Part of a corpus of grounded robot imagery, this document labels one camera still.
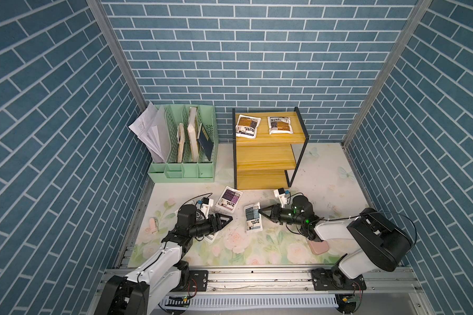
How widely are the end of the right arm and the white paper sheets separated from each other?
58 cm

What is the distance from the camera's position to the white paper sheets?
906 mm

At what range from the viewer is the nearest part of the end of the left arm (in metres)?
0.67
